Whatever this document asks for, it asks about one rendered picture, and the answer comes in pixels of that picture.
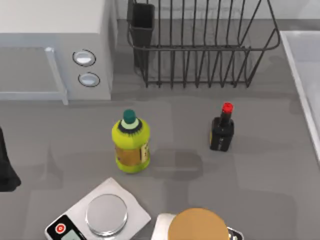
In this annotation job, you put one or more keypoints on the pale microwave oven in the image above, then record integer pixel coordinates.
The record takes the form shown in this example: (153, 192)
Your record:
(100, 50)

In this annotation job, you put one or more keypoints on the white kitchen scale round plate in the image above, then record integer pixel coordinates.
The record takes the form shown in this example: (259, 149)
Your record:
(105, 215)

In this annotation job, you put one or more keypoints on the yellow-green bottle with green cap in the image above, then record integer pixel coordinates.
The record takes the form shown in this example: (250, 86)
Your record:
(131, 147)

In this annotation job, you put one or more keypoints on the large microwave knob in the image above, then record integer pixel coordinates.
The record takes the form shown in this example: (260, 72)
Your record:
(84, 57)

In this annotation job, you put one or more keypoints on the white scale with wooden plate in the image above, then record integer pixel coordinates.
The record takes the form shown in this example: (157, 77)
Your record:
(197, 225)

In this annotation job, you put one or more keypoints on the black cutlery holder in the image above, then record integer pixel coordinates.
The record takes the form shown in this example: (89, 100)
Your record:
(141, 25)

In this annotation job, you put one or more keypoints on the small microwave knob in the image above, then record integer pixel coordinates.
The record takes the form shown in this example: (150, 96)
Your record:
(89, 79)

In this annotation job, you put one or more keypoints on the black bottle with red cap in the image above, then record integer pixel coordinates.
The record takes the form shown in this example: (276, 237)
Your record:
(222, 135)

